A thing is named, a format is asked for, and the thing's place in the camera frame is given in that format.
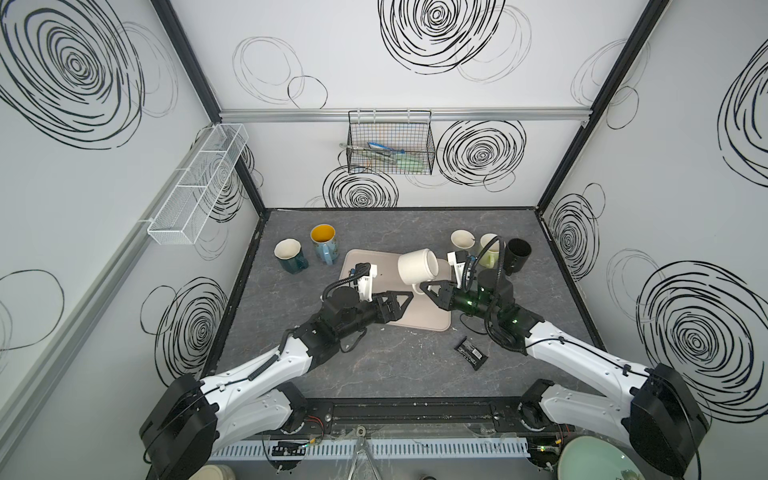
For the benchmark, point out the cream white mug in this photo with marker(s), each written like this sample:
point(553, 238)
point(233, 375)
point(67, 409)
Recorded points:
point(417, 267)

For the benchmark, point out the white slotted cable duct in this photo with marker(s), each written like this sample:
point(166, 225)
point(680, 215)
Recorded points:
point(435, 448)

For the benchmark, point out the beige round object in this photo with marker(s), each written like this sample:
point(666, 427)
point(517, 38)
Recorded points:
point(214, 472)

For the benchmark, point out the white wire shelf basket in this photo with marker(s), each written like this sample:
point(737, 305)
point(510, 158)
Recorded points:
point(190, 203)

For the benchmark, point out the utensils in wire basket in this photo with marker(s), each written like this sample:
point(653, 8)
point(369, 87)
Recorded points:
point(391, 157)

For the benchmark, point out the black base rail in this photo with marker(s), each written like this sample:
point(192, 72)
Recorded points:
point(420, 411)

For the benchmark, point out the blue butterfly mug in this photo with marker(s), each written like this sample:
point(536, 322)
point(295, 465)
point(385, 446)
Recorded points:
point(324, 241)

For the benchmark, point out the dark green mug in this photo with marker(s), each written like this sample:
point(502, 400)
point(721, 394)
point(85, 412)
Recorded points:
point(290, 256)

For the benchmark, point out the grey mug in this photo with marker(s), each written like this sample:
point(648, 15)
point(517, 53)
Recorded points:
point(463, 240)

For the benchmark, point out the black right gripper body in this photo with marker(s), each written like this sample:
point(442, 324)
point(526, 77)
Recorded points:
point(445, 294)

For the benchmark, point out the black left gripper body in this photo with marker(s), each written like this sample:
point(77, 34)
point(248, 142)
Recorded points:
point(378, 307)

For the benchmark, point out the light green mug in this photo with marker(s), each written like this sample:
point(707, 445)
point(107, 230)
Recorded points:
point(489, 255)

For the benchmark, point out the black mug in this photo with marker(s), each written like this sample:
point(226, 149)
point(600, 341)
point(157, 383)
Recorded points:
point(517, 252)

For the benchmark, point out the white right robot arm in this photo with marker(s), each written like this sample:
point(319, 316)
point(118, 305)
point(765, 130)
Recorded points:
point(650, 409)

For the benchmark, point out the black wire basket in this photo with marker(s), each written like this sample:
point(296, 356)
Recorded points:
point(404, 129)

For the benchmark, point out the beige plastic tray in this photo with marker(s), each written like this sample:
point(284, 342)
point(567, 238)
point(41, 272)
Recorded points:
point(421, 313)

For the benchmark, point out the light green plate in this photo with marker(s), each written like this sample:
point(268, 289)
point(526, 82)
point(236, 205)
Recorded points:
point(591, 458)

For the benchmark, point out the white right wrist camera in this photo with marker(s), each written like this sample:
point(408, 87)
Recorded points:
point(459, 261)

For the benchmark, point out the black snack packet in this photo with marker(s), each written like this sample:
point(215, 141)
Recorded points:
point(471, 353)

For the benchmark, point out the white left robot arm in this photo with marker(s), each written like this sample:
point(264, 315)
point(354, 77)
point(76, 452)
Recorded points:
point(195, 417)

